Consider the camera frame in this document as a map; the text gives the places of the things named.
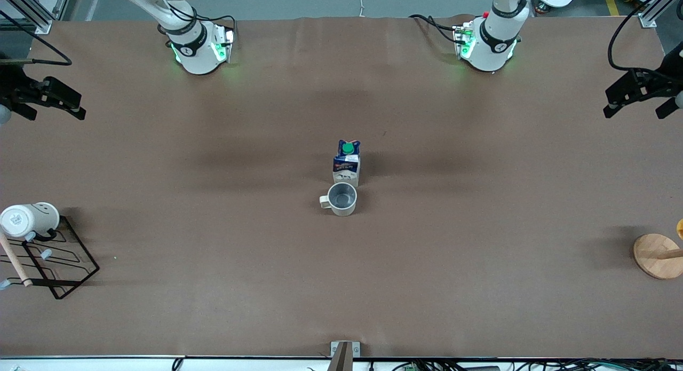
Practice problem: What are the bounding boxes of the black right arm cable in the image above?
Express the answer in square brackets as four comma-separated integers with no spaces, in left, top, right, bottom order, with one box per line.
[151,0,236,33]

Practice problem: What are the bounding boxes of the round wooden mug stand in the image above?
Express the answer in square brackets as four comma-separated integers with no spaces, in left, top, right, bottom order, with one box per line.
[633,233,683,280]

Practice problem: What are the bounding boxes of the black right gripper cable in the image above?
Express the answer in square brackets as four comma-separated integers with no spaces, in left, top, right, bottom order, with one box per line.
[0,11,73,67]

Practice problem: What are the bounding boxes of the grey left arm base box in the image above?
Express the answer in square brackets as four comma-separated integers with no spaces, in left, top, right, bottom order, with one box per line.
[453,21,476,60]

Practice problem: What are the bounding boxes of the wooden stick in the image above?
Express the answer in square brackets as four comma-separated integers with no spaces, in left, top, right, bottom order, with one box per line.
[0,231,33,287]

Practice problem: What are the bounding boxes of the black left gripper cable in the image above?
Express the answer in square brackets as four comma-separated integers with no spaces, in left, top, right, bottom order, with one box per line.
[608,0,674,73]

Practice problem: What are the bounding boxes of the blue milk carton green cap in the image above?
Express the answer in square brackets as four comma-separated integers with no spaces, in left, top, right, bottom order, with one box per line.
[332,140,362,188]

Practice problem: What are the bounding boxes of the aluminium frame profile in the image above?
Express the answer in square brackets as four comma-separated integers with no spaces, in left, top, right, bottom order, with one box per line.
[0,0,73,35]
[638,0,683,29]

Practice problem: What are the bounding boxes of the grey right arm base box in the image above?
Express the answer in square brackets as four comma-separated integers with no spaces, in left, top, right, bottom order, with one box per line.
[211,26,236,63]

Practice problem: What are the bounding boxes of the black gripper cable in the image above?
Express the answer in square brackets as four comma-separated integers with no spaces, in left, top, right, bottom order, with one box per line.
[0,11,73,67]
[608,0,674,73]

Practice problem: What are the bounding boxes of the white mug with smiley face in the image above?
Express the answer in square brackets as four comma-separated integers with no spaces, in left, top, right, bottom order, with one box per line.
[0,202,60,239]

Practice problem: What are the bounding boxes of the white mug grey inside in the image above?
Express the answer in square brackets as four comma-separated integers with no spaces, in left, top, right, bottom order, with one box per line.
[319,182,358,217]

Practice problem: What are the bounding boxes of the black left arm base cable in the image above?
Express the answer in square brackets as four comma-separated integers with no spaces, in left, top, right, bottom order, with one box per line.
[410,14,460,44]

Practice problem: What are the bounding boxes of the black wire rack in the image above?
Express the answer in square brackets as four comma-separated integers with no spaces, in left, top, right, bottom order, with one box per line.
[0,215,100,300]

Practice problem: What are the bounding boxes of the grey metal table bracket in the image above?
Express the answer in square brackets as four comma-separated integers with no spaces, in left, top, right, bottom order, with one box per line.
[330,341,361,371]

